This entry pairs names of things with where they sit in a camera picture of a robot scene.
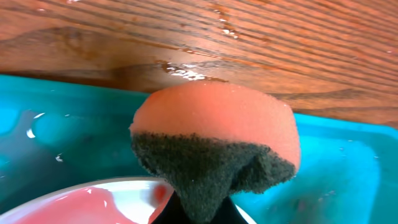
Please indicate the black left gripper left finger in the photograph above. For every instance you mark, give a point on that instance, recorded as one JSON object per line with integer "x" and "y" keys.
{"x": 170, "y": 212}

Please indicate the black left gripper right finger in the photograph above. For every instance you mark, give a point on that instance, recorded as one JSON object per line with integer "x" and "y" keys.
{"x": 229, "y": 214}

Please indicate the light blue plate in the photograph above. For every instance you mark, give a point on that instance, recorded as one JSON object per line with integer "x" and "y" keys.
{"x": 113, "y": 201}

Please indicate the dark green sponge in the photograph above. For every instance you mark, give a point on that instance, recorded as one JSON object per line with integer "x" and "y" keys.
{"x": 210, "y": 140}

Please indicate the teal plastic tray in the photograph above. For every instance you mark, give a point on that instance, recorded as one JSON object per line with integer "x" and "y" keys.
{"x": 58, "y": 135}

